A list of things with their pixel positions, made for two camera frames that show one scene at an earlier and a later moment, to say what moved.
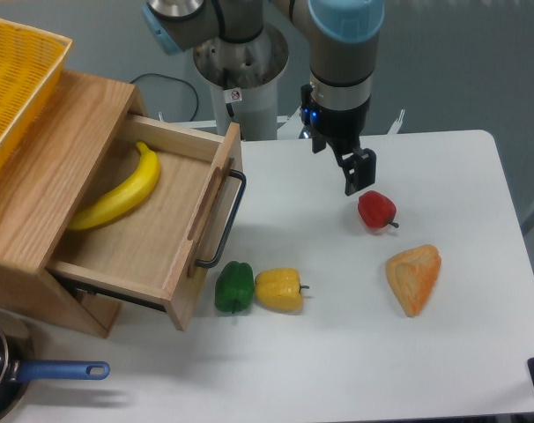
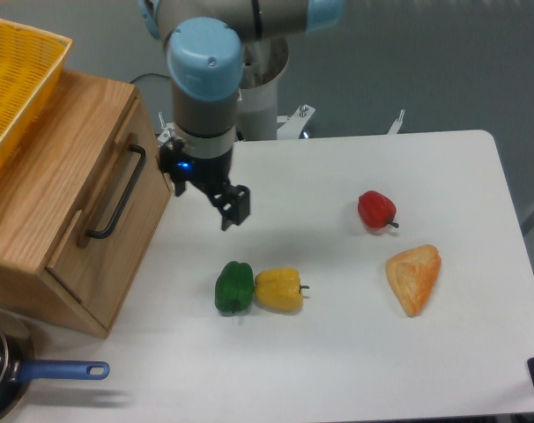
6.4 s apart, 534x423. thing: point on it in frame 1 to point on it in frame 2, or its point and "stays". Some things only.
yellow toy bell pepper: x=279 y=290 stays
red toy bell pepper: x=376 y=210 stays
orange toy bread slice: x=413 y=274 stays
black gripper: x=344 y=128 to x=233 y=203
